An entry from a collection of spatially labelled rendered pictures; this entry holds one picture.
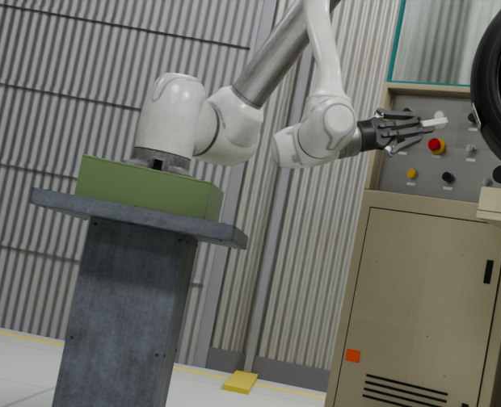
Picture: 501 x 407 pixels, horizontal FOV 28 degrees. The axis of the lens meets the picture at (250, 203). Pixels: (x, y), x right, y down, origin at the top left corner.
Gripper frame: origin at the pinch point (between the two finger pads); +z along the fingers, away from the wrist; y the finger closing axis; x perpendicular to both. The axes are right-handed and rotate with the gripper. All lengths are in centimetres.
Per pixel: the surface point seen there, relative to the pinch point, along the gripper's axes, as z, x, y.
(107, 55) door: -34, -283, -196
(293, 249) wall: 45, -298, -67
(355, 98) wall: 94, -265, -137
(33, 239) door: -92, -323, -110
